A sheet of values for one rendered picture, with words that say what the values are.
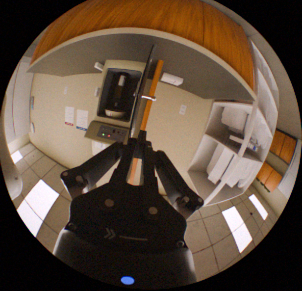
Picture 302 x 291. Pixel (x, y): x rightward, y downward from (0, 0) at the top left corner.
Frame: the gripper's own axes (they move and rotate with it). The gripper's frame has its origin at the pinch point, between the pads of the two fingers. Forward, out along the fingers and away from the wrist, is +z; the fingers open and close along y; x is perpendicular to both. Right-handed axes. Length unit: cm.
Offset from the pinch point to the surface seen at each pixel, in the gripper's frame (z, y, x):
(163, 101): 88, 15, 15
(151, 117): 87, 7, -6
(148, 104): 35.3, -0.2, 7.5
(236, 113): 52, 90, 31
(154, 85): 35.4, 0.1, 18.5
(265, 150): 26, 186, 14
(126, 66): 44, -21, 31
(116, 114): 47, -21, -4
